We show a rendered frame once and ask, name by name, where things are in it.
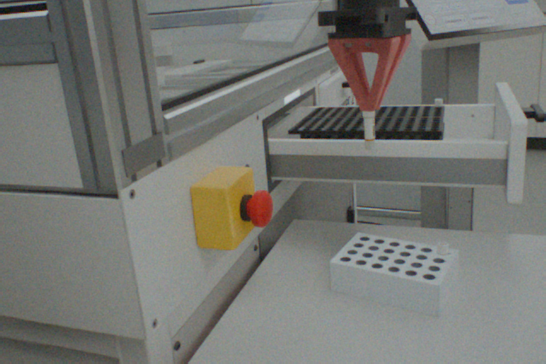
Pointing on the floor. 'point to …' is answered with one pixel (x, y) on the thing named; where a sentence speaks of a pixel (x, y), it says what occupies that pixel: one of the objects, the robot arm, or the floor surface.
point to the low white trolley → (476, 277)
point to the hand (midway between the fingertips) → (369, 101)
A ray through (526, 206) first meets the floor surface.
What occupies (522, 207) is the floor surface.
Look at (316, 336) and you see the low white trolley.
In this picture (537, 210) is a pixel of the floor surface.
